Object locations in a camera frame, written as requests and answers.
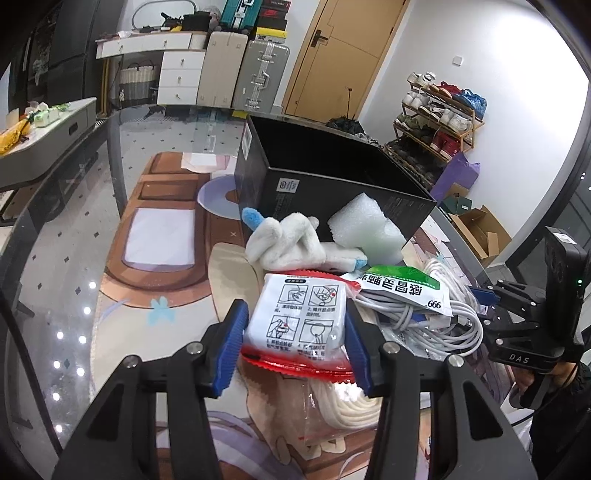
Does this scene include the purple bag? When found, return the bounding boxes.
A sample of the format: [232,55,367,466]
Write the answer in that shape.
[430,152,481,203]

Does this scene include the white foam block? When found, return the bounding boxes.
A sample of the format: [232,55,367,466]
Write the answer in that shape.
[328,193,407,266]

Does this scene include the black cardboard box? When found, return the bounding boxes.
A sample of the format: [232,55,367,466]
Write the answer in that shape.
[235,115,436,241]

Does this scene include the white drawer desk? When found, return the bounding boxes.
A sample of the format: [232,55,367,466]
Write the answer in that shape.
[96,31,207,106]

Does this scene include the yellow bag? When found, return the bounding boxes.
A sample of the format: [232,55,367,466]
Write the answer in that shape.
[0,118,31,156]

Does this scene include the teal suitcase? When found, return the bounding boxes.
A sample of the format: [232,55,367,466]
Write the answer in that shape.
[219,0,263,34]

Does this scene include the wooden shoe rack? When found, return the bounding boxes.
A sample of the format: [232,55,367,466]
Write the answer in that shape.
[384,72,488,191]

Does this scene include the green white medicine packet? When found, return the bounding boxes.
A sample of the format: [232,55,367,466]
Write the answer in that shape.
[342,265,452,317]

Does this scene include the white plush toy blue tips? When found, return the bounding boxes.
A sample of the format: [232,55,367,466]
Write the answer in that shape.
[242,207,368,273]

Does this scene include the brown cardboard box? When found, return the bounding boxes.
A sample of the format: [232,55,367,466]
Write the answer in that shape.
[451,205,512,267]

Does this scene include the pile of shoes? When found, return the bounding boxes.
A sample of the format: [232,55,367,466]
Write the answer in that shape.
[325,116,380,146]

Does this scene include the red white instruction packet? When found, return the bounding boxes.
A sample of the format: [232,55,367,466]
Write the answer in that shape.
[242,270,361,383]

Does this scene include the beige suitcase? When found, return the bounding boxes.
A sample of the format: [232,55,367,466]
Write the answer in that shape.
[197,31,249,109]

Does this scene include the silver suitcase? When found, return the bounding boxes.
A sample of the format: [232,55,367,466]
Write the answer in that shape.
[231,40,290,113]

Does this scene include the grey coffee table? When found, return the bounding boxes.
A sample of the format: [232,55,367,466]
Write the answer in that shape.
[0,97,97,192]

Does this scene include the white cable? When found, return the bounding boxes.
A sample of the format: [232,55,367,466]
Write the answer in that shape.
[352,257,485,362]

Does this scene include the cream strap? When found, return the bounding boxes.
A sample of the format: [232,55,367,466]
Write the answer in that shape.
[294,375,385,446]

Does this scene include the person's right hand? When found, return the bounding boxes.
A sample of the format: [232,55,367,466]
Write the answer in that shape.
[512,362,578,393]

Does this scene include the woven laundry basket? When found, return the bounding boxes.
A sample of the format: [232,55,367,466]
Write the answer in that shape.
[117,63,158,107]

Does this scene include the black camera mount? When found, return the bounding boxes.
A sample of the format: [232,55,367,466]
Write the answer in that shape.
[544,227,590,326]

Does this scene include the stacked shoe boxes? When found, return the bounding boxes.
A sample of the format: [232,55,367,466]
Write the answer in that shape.
[254,0,291,44]

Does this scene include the anime print table mat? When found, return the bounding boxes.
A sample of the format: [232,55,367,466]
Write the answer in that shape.
[89,151,514,480]

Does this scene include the wooden door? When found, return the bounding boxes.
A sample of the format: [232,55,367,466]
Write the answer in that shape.
[283,0,408,123]

